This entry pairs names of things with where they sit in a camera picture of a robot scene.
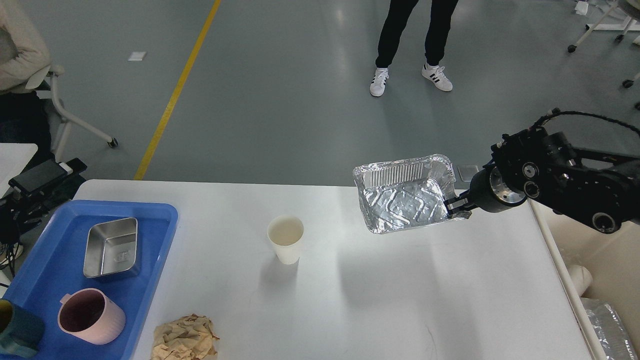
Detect aluminium foil tray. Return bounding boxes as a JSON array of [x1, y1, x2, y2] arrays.
[[352, 153, 472, 235]]

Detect blue plastic tray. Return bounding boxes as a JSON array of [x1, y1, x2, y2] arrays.
[[4, 200, 178, 360]]

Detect person with white sneakers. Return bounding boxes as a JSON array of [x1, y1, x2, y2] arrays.
[[369, 0, 460, 98]]

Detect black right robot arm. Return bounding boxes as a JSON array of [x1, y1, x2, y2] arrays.
[[444, 108, 640, 234]]

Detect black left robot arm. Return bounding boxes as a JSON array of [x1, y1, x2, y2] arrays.
[[0, 174, 86, 248]]

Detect stainless steel rectangular container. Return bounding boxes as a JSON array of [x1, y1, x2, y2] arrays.
[[83, 217, 142, 282]]

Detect white rolling chair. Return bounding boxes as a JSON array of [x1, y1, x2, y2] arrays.
[[25, 64, 119, 162]]

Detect white paper cup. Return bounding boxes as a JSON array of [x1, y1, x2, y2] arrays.
[[266, 215, 304, 265]]

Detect white cup in bin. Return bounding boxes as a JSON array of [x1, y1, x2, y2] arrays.
[[567, 264, 594, 297]]

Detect foil tray in bin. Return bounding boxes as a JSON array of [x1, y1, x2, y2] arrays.
[[580, 297, 639, 360]]

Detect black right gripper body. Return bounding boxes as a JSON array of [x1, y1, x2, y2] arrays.
[[467, 166, 527, 214]]

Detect white side table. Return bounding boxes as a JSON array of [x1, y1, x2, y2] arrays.
[[0, 142, 38, 198]]

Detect clear floor plate right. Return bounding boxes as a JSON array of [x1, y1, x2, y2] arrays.
[[457, 164, 483, 183]]

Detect white paper by rack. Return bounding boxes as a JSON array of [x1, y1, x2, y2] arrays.
[[574, 0, 589, 16]]

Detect crumpled brown paper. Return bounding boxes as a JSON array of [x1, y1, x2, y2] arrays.
[[150, 314, 220, 360]]

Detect pink mug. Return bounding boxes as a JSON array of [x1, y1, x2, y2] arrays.
[[57, 288, 126, 346]]

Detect person in beige sweater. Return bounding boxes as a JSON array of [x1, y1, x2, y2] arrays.
[[0, 0, 54, 169]]

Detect black phone on mount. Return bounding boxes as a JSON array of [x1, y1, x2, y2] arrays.
[[7, 158, 88, 198]]

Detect beige plastic bin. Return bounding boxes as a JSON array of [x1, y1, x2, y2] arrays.
[[528, 201, 640, 360]]

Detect white wheeled rack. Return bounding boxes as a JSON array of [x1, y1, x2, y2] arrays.
[[567, 0, 640, 111]]

